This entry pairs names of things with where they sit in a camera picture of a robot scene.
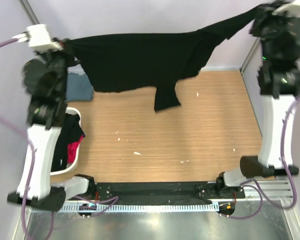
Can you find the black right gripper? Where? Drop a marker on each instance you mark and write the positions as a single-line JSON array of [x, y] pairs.
[[264, 15]]

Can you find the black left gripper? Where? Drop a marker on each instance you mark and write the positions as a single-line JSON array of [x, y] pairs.
[[71, 62]]

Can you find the black t-shirt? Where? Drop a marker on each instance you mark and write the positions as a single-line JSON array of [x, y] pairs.
[[116, 63]]

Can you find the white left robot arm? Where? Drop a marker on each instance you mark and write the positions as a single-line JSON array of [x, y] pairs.
[[45, 80]]

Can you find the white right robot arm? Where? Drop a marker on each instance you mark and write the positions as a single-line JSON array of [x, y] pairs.
[[279, 83]]

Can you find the folded teal t-shirt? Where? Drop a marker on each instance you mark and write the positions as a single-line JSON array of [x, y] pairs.
[[79, 88]]

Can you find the white laundry basket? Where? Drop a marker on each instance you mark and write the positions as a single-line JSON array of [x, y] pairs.
[[73, 150]]

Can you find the black clothes pile in basket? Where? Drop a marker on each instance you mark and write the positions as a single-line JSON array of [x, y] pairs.
[[67, 140]]

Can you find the pink garment in basket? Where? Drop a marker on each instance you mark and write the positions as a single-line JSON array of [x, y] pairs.
[[72, 150]]

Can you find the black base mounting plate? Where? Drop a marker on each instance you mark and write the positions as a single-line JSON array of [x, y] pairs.
[[167, 193]]

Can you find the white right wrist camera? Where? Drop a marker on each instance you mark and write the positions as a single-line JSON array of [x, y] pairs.
[[292, 8]]

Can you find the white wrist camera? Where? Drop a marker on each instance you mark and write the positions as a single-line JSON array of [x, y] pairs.
[[39, 39], [292, 8]]

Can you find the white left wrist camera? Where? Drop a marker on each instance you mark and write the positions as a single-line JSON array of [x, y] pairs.
[[39, 39]]

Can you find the slotted cable duct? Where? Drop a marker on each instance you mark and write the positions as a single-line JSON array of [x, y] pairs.
[[81, 207]]

